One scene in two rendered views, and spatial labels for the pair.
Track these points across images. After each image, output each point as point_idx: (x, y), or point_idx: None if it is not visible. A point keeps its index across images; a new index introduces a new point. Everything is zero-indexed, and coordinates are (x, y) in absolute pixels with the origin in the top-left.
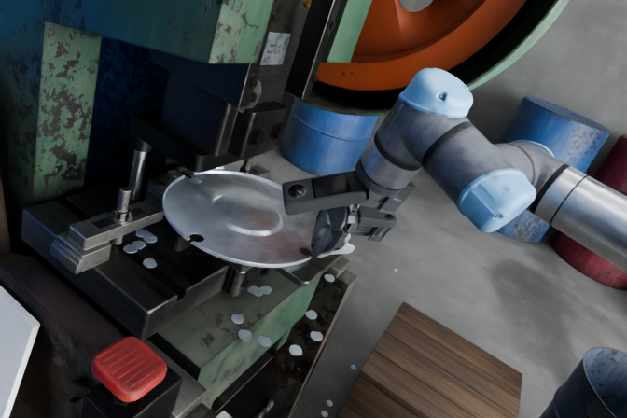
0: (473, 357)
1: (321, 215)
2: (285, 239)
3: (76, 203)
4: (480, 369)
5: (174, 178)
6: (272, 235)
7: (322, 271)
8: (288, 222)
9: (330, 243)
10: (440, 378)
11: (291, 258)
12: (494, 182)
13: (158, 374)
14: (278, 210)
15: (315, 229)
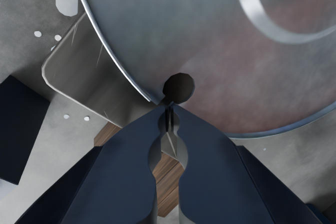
0: (176, 193)
1: (241, 185)
2: (220, 38)
3: None
4: (167, 195)
5: None
6: (235, 1)
7: (112, 123)
8: (283, 59)
9: (52, 217)
10: (159, 171)
11: (137, 45)
12: None
13: None
14: (326, 38)
15: (204, 135)
